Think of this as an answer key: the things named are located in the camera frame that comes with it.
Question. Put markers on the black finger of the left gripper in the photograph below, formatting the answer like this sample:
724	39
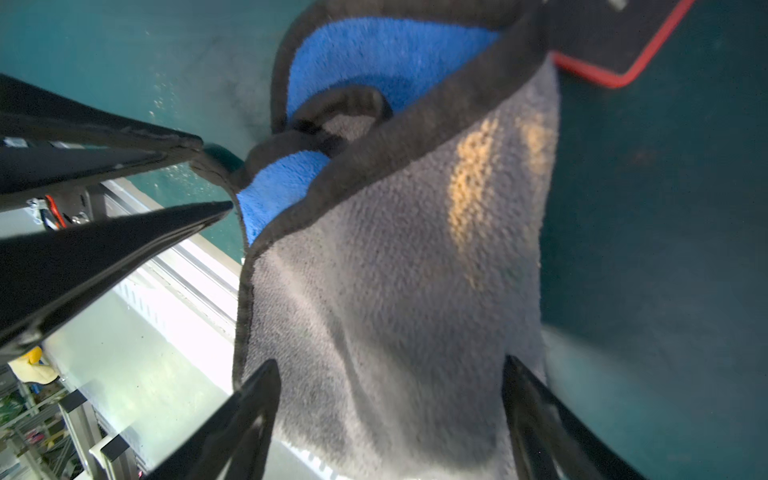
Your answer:
50	277
72	145

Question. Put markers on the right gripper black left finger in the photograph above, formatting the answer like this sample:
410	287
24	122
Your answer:
234	442

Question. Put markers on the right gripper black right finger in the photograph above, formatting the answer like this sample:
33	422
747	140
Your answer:
548	440

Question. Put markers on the grey blue wiping cloth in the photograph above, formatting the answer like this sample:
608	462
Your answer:
391	224

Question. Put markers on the red framed drawing tablet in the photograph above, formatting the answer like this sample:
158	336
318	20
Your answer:
610	43

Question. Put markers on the aluminium mounting rail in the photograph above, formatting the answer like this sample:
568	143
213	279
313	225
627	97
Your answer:
154	354

